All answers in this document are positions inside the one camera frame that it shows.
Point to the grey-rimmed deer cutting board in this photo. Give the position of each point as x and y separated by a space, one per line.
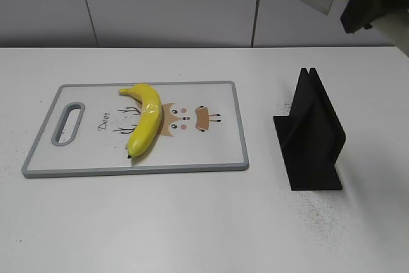
87 128

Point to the black knife stand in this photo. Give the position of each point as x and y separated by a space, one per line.
311 137

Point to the yellow plastic banana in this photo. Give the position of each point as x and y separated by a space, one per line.
150 120

